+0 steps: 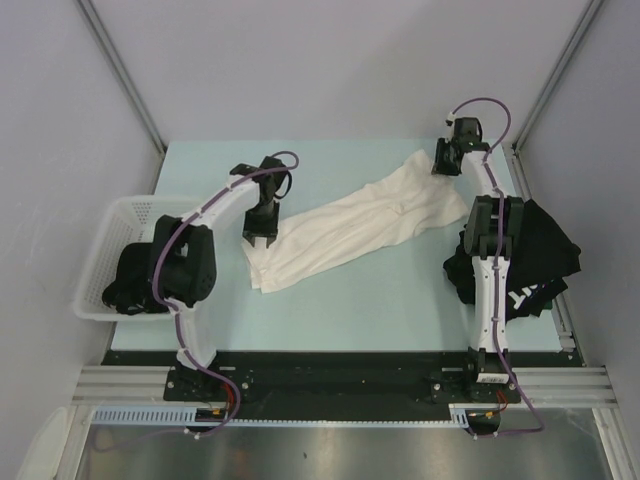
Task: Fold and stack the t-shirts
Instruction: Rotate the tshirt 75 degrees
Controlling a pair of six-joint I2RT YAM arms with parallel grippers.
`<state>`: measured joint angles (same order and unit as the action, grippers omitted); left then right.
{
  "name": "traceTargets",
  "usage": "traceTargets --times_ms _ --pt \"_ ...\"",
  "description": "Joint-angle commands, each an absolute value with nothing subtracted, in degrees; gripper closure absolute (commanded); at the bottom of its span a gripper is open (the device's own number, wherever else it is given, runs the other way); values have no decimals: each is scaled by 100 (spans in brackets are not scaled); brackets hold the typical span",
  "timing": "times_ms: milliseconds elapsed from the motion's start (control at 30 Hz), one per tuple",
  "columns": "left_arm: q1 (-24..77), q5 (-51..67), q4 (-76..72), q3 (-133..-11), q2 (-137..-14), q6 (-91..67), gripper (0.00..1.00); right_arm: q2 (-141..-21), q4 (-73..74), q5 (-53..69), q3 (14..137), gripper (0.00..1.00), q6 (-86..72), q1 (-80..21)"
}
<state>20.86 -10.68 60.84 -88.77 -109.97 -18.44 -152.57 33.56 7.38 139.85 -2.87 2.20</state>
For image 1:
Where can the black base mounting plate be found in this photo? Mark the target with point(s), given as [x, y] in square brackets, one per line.
[342, 387]

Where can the aluminium frame rail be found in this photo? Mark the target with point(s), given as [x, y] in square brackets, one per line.
[570, 388]

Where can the white t shirt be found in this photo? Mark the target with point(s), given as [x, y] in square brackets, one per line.
[382, 214]

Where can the white slotted cable duct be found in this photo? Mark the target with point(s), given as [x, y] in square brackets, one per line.
[193, 417]

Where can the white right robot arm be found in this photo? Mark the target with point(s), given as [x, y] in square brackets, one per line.
[492, 230]

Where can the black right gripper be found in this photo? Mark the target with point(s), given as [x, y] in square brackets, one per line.
[440, 167]

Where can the right aluminium corner post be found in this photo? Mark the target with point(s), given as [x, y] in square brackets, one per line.
[559, 70]

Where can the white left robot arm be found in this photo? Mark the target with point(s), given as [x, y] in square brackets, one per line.
[182, 265]

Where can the left aluminium corner post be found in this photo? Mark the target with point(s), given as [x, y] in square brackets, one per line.
[105, 43]

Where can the black t shirt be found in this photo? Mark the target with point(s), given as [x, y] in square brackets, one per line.
[130, 293]

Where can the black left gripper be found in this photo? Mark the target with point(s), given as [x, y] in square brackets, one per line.
[269, 230]

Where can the stack of black t shirts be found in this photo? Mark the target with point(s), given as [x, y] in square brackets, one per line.
[543, 257]

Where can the aluminium corner post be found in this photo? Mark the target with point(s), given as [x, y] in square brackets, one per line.
[559, 70]
[105, 43]

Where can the white plastic laundry basket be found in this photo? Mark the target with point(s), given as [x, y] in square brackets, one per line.
[127, 220]

